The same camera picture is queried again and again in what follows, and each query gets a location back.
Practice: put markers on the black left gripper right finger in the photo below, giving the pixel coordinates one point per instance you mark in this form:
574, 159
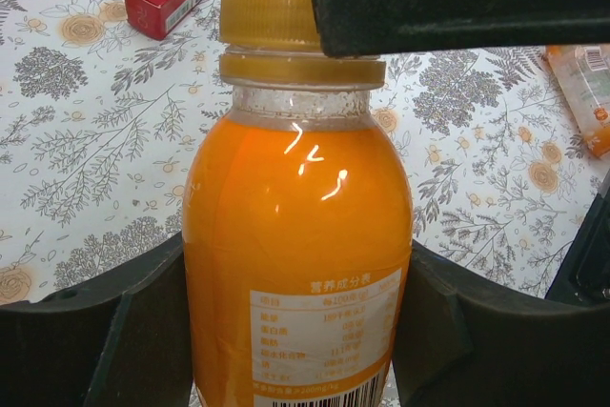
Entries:
463, 340

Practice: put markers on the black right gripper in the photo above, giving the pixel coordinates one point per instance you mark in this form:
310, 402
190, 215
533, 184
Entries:
583, 276

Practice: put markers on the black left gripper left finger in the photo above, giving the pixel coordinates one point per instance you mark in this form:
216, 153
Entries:
119, 339

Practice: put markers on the orange juice bottle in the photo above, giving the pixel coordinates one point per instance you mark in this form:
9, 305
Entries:
297, 230

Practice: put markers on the gold bottle cap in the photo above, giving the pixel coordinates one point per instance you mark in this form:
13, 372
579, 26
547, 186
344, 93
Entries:
282, 25

